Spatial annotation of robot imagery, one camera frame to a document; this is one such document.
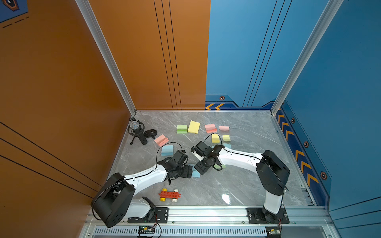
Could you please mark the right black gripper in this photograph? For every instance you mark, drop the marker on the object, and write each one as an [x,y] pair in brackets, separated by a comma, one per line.
[199,167]

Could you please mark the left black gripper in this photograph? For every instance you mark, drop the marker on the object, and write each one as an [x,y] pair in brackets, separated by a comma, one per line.
[187,172]

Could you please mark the small yellow memo pad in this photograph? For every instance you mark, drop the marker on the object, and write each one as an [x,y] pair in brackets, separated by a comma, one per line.
[215,138]

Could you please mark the torn blue page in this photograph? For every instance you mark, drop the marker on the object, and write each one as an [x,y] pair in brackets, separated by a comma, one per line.
[227,145]

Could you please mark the torn yellow page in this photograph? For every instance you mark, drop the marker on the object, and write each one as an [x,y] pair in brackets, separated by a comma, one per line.
[226,138]

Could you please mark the pink memo pad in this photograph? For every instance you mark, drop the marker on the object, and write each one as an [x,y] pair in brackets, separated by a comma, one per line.
[210,128]
[161,140]

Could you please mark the large yellow memo pad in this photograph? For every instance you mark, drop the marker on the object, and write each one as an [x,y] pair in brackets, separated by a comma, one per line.
[193,127]

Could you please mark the torn pink page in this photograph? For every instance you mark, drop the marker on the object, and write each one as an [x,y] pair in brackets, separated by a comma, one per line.
[224,128]

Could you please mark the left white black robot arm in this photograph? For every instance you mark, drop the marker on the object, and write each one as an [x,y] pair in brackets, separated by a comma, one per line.
[115,200]

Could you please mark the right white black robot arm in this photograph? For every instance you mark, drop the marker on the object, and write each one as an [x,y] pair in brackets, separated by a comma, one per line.
[272,172]

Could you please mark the light blue memo pad left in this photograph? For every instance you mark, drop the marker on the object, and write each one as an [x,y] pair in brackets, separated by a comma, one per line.
[167,150]

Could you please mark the small green memo pad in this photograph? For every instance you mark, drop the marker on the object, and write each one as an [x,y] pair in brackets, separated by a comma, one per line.
[182,129]

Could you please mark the red toy brick car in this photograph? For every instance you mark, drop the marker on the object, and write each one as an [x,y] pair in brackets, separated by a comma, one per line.
[165,194]

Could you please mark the left green circuit board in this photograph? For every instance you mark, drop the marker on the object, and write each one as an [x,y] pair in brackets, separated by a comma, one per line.
[146,230]

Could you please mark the right circuit board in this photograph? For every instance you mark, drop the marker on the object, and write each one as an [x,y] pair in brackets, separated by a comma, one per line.
[273,232]

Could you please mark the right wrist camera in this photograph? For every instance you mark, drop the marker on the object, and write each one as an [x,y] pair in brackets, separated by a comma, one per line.
[200,158]

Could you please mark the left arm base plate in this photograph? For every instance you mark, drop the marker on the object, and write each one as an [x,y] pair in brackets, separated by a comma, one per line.
[159,215]

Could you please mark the aluminium front rail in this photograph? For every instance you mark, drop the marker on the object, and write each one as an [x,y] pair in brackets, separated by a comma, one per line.
[219,222]

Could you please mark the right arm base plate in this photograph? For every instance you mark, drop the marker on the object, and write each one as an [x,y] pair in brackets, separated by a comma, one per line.
[262,216]

